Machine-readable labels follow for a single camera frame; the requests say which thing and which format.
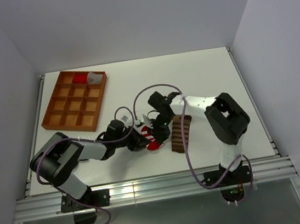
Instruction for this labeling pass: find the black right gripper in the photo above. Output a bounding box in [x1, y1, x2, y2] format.
[145, 112, 178, 146]

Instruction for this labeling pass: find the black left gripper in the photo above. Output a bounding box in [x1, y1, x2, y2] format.
[112, 123, 152, 153]

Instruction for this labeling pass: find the red white striped sock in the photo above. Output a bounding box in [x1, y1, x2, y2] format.
[140, 125, 164, 151]

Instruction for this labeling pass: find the brown beige striped sock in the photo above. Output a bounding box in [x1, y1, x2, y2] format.
[171, 115, 192, 154]

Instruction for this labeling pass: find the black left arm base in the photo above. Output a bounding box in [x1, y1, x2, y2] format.
[60, 189, 112, 224]

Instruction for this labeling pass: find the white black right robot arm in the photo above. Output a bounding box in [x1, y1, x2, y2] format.
[148, 91, 250, 184]

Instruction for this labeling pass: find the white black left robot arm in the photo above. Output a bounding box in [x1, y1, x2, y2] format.
[29, 119, 150, 209]

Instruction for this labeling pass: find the brown wooden compartment tray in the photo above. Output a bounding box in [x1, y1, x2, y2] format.
[42, 71, 107, 132]

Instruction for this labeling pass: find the rolled grey sock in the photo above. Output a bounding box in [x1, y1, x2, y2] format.
[87, 72, 103, 85]

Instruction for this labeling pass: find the rolled red sock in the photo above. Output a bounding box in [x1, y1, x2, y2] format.
[72, 73, 88, 84]

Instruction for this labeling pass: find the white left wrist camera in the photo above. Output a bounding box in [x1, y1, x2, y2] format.
[121, 115, 129, 122]

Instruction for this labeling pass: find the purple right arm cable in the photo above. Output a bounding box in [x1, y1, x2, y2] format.
[130, 73, 258, 218]

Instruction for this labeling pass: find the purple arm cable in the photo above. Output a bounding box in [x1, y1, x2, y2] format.
[130, 73, 258, 218]
[29, 105, 151, 224]

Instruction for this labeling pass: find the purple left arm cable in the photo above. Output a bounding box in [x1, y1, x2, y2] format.
[29, 105, 151, 224]

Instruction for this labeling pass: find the aluminium front rail frame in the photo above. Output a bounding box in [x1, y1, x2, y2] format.
[13, 157, 298, 223]

